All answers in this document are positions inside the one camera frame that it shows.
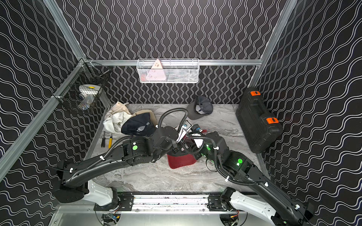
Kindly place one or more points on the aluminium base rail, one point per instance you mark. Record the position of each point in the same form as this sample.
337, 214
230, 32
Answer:
188, 203

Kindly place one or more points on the grey and red cap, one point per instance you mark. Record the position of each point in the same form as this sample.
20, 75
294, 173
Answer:
200, 107

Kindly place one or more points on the white cap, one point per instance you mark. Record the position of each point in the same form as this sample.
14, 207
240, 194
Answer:
113, 122

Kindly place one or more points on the aluminium frame post right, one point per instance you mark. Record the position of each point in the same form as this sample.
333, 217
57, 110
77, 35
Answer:
275, 36

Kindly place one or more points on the pink triangle card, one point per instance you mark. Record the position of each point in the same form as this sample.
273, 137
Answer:
156, 73

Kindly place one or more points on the aluminium frame post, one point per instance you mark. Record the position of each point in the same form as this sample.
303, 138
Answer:
65, 28
275, 36

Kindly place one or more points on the tan cap with logo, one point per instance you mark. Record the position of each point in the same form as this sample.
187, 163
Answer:
152, 116

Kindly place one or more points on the aluminium back crossbar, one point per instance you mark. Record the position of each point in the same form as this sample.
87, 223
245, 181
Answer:
174, 62

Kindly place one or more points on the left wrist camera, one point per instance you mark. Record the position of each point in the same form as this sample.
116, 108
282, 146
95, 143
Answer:
186, 127

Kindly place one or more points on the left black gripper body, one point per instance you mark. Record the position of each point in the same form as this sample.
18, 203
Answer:
174, 147

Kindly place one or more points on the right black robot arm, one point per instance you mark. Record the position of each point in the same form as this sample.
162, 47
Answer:
275, 207

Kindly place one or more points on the aluminium frame post left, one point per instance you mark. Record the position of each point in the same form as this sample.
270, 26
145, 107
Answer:
65, 28

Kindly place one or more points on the black wire basket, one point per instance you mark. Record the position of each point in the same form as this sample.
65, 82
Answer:
94, 74

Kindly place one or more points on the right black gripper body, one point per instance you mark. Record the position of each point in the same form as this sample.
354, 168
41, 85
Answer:
198, 153

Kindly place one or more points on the aluminium left side rail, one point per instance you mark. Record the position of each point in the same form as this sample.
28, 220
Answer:
20, 144

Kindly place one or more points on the dark navy cap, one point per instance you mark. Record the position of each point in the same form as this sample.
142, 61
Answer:
139, 125

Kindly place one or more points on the black tool case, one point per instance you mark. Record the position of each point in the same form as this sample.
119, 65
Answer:
261, 127

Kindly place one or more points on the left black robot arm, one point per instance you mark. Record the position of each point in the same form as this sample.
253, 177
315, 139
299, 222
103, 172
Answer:
76, 179

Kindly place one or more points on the cream cap with text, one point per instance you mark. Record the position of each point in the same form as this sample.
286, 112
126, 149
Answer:
119, 107

